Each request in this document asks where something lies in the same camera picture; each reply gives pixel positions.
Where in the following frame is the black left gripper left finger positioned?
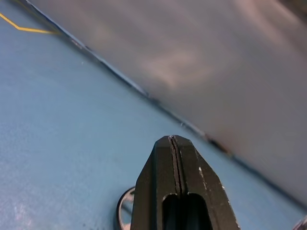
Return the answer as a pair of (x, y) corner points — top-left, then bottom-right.
(130, 135), (180, 230)

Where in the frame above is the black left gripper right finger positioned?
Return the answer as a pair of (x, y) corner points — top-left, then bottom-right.
(172, 136), (241, 230)

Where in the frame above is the black ring part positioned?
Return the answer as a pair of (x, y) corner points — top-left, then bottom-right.
(116, 186), (137, 230)

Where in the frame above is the white backdrop sheet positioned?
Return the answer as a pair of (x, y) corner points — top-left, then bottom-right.
(24, 0), (307, 216)

